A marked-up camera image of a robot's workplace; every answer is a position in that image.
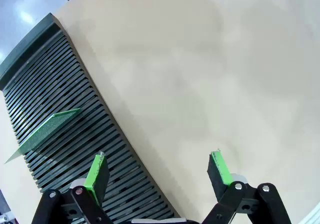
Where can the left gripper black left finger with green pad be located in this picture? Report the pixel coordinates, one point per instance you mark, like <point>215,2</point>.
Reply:
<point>97,181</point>

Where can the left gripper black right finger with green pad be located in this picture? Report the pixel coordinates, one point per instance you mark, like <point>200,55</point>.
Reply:
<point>220,179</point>

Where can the green PCB board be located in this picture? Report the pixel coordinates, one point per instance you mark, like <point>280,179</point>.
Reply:
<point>47,129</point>

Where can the black slotted PCB rack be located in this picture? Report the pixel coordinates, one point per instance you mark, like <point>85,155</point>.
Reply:
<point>62,84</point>

